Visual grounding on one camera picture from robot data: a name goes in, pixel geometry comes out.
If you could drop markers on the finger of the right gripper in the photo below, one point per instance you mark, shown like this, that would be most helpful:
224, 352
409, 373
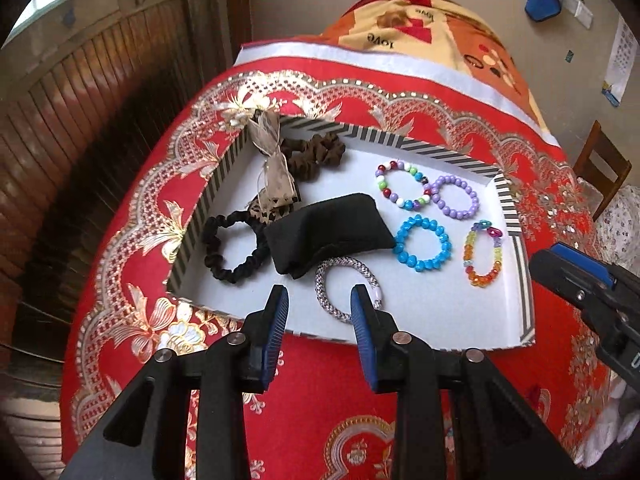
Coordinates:
588, 264
580, 289

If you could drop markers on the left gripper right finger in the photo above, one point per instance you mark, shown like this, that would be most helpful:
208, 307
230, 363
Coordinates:
380, 363

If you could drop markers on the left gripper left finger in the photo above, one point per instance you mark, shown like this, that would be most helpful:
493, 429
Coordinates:
264, 331

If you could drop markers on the black scrunchie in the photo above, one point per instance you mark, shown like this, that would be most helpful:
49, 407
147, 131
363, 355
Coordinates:
235, 246

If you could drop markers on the black fabric pouch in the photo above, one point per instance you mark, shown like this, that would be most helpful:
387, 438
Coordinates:
339, 227

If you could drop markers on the red floral bedspread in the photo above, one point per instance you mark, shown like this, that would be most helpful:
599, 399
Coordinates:
124, 313

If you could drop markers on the wooden chair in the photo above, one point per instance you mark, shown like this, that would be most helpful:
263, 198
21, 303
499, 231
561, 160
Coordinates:
602, 166

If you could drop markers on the striped white shallow tray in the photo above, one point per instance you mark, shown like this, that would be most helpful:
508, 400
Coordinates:
440, 306

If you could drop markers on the brown velvet scrunchie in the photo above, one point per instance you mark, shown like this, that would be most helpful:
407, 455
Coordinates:
305, 158

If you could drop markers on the orange love patterned blanket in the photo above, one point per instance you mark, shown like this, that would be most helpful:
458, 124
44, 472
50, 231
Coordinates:
440, 31

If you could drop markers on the wall calendar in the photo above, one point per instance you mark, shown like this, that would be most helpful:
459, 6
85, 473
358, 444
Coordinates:
625, 48

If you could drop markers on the white wall switch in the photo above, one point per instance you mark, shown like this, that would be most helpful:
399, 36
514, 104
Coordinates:
580, 11

